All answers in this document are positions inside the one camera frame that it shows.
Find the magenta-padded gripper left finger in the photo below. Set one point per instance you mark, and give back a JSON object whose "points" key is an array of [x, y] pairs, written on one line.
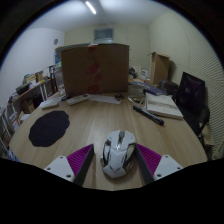
{"points": [[60, 166]]}

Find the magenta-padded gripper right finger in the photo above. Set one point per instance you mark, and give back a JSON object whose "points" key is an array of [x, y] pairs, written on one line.
{"points": [[166, 165]]}

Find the white and black computer mouse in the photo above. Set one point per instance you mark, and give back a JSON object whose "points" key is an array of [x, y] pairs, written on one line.
{"points": [[118, 156]]}

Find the black wavy-edged mouse pad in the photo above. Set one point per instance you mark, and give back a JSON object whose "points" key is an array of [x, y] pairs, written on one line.
{"points": [[48, 129]]}

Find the long black marker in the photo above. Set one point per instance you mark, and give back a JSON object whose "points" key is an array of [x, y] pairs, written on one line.
{"points": [[148, 115]]}

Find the black office chair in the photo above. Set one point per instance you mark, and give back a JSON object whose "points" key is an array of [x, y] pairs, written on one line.
{"points": [[199, 121]]}

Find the white open book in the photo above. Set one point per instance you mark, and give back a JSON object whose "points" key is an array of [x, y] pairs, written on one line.
{"points": [[163, 106]]}

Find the low shelf unit with books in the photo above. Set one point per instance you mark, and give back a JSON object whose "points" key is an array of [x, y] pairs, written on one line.
{"points": [[8, 130]]}

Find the white remote control with buttons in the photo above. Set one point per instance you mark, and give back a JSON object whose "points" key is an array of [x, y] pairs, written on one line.
{"points": [[78, 99]]}

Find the white paper sheet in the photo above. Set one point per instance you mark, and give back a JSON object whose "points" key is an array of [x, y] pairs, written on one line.
{"points": [[105, 99]]}

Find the small black object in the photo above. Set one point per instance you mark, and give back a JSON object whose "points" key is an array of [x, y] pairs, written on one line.
{"points": [[119, 97]]}

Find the small brown cardboard box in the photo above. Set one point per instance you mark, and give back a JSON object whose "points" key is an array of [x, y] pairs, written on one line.
{"points": [[159, 68]]}

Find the large brown cardboard box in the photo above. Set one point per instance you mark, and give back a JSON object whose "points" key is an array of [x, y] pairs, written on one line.
{"points": [[80, 70]]}

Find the ceiling tube light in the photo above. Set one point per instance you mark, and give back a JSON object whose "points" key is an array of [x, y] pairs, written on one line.
{"points": [[90, 7]]}

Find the round wall clock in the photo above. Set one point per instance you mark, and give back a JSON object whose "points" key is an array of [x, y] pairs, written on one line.
{"points": [[56, 41]]}

